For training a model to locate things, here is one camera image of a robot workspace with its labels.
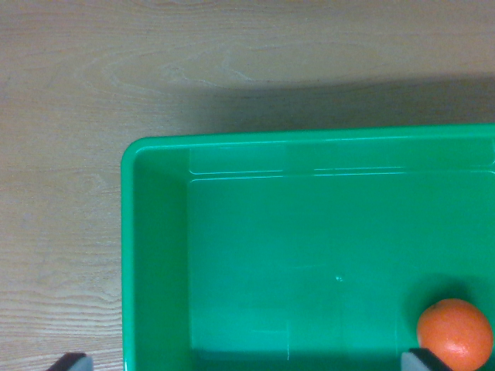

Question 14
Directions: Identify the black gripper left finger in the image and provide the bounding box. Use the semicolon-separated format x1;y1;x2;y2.
46;352;94;371

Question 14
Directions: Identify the green plastic bin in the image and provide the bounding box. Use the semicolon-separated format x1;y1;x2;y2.
120;122;495;371

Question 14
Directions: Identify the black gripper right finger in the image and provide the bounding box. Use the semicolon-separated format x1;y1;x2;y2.
401;347;453;371

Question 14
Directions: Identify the orange mandarin fruit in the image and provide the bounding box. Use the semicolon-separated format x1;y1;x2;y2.
416;298;494;371

